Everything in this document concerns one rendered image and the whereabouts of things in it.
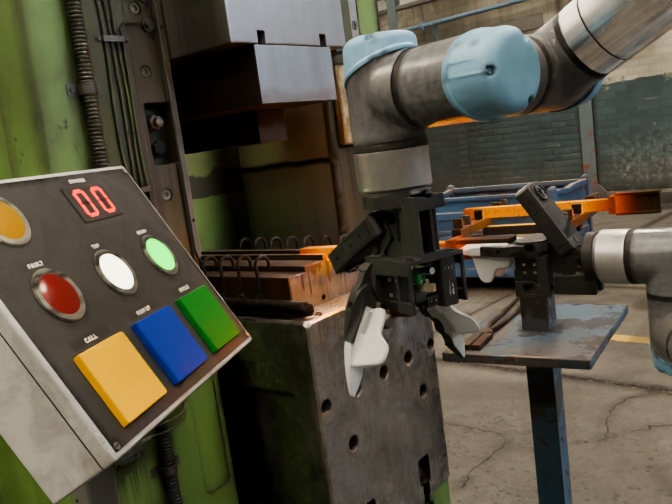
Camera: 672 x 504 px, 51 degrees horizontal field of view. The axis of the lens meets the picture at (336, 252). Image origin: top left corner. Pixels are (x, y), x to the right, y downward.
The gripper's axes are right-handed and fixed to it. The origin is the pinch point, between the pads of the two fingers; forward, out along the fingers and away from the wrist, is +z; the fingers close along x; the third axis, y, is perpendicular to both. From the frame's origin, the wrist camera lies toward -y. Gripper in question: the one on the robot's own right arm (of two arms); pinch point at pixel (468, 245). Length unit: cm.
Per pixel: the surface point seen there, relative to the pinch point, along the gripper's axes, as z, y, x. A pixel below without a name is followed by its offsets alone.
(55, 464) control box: 4, 4, -70
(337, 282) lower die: 27.7, 6.3, 0.5
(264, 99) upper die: 27.4, -27.4, -11.6
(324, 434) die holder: 22.1, 28.1, -15.7
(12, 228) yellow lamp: 11, -15, -65
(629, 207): -11.2, 2.2, 47.0
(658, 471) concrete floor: 9, 101, 128
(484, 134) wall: 378, -3, 787
